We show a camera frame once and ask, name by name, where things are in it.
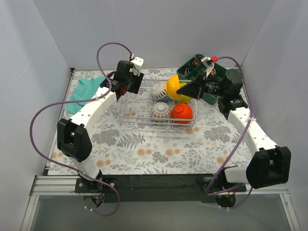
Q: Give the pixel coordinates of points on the floral patterned table mat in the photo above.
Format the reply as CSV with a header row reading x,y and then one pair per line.
x,y
123,148

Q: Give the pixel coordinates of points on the aluminium frame rail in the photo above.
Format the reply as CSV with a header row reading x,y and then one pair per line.
x,y
65,185

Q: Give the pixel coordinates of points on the red orange bowl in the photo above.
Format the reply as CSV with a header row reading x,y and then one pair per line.
x,y
182,113

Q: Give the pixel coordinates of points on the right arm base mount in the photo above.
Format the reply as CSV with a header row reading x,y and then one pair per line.
x,y
226,199

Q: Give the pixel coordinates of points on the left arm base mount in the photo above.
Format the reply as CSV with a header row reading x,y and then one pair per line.
x,y
87,186

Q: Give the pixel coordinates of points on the brown patterned rolled sock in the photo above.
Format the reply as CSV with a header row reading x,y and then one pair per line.
x,y
196,61

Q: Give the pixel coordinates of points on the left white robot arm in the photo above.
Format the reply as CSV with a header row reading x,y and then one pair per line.
x,y
73,133

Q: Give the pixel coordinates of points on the green divided organizer tray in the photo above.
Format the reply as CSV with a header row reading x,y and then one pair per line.
x,y
220,73

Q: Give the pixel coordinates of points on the white wire dish rack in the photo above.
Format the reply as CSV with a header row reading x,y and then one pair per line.
x,y
136,108

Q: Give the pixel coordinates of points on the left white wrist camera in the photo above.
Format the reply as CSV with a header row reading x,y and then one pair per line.
x,y
135,64

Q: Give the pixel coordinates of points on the blue white patterned bowl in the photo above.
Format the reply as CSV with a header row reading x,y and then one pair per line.
x,y
160,112

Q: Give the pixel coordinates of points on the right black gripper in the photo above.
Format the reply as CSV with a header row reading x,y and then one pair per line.
x,y
200,86

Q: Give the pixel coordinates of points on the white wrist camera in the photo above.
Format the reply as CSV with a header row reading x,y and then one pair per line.
x,y
135,64
209,62

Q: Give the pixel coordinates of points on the lime green bowl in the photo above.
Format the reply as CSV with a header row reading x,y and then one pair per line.
x,y
183,98

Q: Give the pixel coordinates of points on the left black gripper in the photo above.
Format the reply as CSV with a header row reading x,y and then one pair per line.
x,y
135,83

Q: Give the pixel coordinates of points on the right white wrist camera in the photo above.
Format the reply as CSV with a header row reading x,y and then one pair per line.
x,y
209,62

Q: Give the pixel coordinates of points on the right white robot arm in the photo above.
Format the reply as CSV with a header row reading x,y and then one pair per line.
x,y
270,163

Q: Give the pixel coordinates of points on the orange yellow bowl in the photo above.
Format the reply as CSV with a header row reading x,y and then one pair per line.
x,y
172,86

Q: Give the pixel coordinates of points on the teal cloth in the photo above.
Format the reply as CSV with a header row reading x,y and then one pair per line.
x,y
85,89

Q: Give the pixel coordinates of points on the grey black folded sock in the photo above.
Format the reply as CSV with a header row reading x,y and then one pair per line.
x,y
186,71

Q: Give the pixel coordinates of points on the white striped ceramic bowl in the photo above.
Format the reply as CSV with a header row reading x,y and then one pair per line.
x,y
158,91

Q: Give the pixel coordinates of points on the blue ceramic bowl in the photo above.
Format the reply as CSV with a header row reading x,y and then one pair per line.
x,y
165,99

